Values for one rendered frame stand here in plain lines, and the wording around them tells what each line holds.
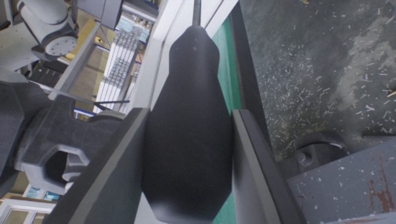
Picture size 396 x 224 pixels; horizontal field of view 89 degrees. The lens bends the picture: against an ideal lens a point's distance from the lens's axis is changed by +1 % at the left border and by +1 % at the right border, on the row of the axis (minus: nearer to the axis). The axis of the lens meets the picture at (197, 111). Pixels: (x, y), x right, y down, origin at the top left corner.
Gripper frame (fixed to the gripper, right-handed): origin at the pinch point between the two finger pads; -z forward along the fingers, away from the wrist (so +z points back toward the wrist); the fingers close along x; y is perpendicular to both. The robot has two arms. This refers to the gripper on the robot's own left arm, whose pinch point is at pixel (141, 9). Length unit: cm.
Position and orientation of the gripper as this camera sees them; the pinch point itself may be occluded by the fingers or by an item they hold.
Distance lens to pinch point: 42.3
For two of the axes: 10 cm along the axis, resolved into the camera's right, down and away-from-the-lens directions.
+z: -8.7, -3.3, -3.8
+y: 0.3, -7.8, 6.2
